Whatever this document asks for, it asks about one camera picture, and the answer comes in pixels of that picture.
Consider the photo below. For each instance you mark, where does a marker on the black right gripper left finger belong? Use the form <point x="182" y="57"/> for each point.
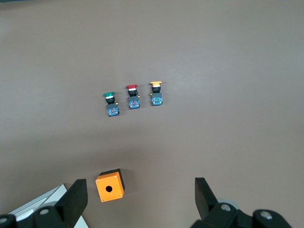
<point x="74" y="197"/>

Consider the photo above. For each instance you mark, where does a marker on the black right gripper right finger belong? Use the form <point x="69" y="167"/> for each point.
<point x="204" y="197"/>

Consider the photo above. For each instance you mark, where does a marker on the yellow mushroom push button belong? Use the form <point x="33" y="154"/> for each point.
<point x="156" y="95"/>

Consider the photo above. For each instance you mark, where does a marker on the white drawer cabinet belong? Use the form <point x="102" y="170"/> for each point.
<point x="31" y="206"/>

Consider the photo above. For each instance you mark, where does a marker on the green mushroom push button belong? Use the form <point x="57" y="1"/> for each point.
<point x="111" y="104"/>

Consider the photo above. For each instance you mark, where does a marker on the red mushroom push button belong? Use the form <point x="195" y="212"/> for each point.
<point x="133" y="98"/>

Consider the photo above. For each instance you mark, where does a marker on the orange button enclosure box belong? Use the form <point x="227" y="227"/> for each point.
<point x="108" y="188"/>

